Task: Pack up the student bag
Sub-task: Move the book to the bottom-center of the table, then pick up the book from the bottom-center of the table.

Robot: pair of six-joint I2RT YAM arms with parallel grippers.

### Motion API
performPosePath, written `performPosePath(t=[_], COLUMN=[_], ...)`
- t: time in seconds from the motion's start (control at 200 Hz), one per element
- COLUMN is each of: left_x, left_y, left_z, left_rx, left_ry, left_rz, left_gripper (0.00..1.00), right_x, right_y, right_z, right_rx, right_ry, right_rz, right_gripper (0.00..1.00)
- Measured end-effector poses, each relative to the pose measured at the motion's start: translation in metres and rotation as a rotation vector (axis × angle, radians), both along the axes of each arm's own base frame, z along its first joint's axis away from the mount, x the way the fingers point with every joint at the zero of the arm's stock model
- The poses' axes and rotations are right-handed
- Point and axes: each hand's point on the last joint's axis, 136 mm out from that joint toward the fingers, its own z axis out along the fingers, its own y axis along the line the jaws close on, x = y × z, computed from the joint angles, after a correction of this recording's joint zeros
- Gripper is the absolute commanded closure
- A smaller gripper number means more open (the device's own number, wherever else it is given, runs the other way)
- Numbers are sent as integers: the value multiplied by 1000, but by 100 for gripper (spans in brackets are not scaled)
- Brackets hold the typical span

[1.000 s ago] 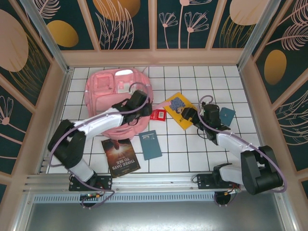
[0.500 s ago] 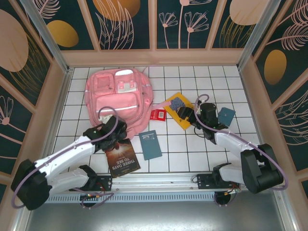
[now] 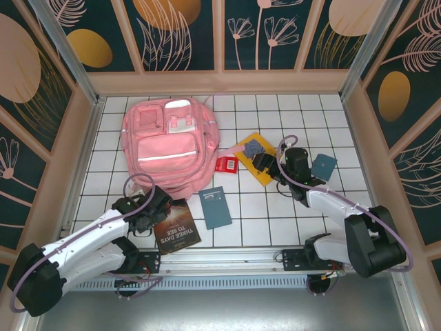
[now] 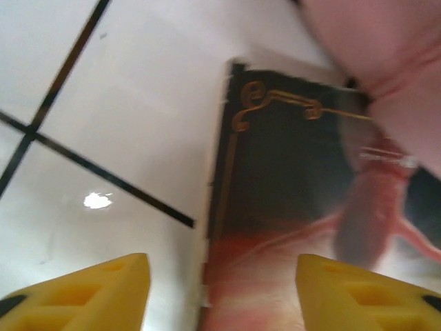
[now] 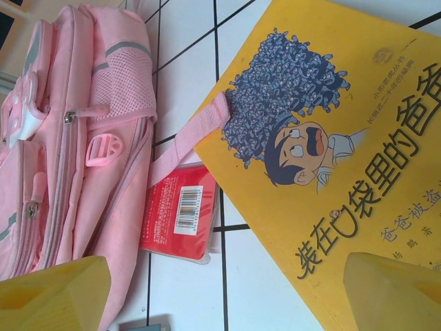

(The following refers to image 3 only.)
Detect yellow paperback book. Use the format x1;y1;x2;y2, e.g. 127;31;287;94
234;132;282;188

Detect small square teal notebook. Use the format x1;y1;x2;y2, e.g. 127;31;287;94
311;153;338;182

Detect small red card pack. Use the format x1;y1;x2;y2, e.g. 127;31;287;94
215;156;239;173

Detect brown Three Days book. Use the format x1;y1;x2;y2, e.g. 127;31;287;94
153;198;203;256

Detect thin slate blue notebook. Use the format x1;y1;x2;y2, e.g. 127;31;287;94
198;185;232;231

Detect pink student backpack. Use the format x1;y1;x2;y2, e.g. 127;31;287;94
119;93;247;201

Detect aluminium side rail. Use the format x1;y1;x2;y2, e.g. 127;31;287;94
340;96;392;244
61;98;106;230

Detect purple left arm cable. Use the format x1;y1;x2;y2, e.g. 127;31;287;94
8;173;165;313

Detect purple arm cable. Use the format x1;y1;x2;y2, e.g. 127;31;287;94
275;134;415;297
8;173;165;313

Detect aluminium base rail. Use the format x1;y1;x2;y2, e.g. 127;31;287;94
32;244;411;277

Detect perforated metal cable tray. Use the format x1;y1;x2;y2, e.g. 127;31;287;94
75;277;400;290

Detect aluminium frame post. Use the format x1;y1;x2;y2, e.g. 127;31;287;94
339;0;404;99
29;0;104;106

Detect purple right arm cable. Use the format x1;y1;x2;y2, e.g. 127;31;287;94
275;134;415;297

